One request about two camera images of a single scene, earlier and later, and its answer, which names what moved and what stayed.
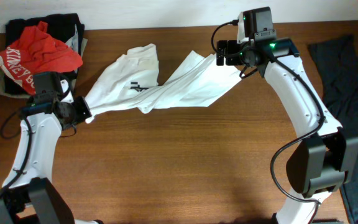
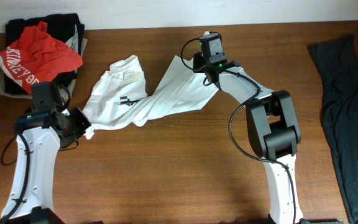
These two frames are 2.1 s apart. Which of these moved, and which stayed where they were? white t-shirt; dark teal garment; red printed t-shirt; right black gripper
Moved: right black gripper; white t-shirt
Stayed: red printed t-shirt; dark teal garment
